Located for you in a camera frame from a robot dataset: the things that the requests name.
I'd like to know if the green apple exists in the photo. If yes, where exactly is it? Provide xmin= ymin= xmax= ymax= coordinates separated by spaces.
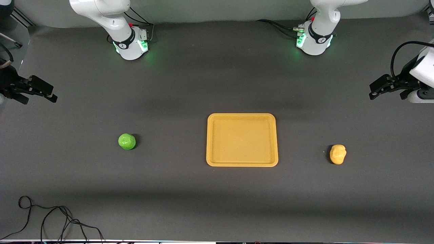
xmin=118 ymin=133 xmax=137 ymax=151

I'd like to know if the black right base cable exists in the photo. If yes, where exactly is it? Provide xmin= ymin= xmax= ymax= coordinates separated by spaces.
xmin=123 ymin=6 xmax=155 ymax=43

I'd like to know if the aluminium frame bar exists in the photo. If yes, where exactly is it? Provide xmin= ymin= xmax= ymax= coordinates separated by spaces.
xmin=9 ymin=6 xmax=35 ymax=28

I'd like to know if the loose black cable on table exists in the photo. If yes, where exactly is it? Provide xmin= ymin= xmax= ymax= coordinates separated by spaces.
xmin=0 ymin=196 xmax=105 ymax=244

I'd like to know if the black left base cable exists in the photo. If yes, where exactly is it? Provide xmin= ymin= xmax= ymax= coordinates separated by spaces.
xmin=256 ymin=7 xmax=318 ymax=38

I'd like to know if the black base cable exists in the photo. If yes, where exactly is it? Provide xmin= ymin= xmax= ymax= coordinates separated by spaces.
xmin=256 ymin=7 xmax=318 ymax=38
xmin=123 ymin=6 xmax=155 ymax=43

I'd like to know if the yellow potato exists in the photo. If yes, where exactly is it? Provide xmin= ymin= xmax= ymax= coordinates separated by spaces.
xmin=329 ymin=144 xmax=347 ymax=165

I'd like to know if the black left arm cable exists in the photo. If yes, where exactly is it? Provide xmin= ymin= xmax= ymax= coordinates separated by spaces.
xmin=390 ymin=41 xmax=434 ymax=79

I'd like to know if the yellow plastic tray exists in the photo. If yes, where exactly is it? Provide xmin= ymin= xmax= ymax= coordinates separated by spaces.
xmin=205 ymin=113 xmax=279 ymax=168

